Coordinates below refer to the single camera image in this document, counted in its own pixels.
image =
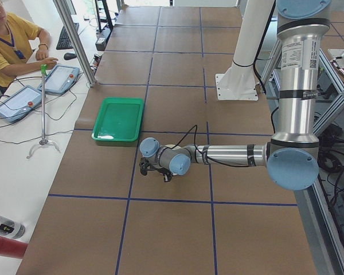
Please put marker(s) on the person's hand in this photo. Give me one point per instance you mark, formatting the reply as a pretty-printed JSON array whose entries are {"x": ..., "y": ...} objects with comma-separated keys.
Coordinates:
[{"x": 49, "y": 62}]

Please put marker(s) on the metal reacher grabber tool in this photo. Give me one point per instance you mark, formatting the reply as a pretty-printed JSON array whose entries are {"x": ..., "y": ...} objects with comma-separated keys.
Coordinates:
[{"x": 44, "y": 141}]

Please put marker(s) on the green plastic tray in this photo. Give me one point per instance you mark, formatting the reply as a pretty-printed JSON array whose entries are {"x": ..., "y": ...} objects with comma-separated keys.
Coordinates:
[{"x": 118, "y": 122}]

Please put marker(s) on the aluminium frame post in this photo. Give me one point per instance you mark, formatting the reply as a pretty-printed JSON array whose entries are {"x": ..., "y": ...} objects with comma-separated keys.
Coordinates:
[{"x": 65, "y": 15}]

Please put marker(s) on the person in yellow shirt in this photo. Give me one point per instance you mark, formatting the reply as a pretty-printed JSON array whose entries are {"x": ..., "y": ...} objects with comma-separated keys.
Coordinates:
[{"x": 23, "y": 45}]

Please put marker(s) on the black computer mouse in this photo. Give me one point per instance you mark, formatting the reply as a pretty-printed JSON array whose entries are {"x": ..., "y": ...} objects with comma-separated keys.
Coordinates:
[{"x": 69, "y": 56}]

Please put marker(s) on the near blue teach pendant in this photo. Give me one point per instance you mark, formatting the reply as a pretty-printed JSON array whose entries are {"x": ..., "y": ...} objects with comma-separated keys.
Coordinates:
[{"x": 17, "y": 106}]

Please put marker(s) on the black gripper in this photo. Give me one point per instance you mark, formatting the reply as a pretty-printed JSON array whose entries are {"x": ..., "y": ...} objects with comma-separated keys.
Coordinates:
[{"x": 165, "y": 176}]

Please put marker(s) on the far blue teach pendant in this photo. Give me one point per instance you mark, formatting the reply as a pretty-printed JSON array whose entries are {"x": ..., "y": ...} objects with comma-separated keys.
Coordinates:
[{"x": 60, "y": 79}]

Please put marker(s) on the clear plastic bottle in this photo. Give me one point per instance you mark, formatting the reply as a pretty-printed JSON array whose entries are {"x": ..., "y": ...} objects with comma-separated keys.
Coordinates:
[{"x": 11, "y": 229}]

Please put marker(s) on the black keyboard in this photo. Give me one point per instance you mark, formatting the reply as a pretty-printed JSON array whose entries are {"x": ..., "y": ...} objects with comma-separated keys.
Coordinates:
[{"x": 64, "y": 41}]

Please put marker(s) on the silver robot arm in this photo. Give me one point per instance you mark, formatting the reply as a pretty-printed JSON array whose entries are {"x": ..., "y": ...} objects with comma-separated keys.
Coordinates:
[{"x": 291, "y": 154}]

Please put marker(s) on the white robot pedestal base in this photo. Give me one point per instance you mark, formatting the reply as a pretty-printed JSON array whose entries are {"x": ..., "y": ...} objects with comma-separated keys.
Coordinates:
[{"x": 238, "y": 82}]

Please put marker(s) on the aluminium frame rails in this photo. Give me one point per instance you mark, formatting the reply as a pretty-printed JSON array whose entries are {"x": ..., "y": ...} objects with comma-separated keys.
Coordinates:
[{"x": 326, "y": 243}]

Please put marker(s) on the white round plate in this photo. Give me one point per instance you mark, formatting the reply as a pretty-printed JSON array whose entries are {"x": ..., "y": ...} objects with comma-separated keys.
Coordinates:
[{"x": 172, "y": 146}]

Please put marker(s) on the red cylinder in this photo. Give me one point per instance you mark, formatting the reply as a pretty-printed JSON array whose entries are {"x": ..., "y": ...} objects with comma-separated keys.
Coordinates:
[{"x": 12, "y": 248}]

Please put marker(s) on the blue teach pendant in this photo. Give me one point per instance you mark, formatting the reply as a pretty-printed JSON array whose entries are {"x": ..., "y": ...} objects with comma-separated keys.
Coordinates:
[
  {"x": 17, "y": 106},
  {"x": 60, "y": 79}
]

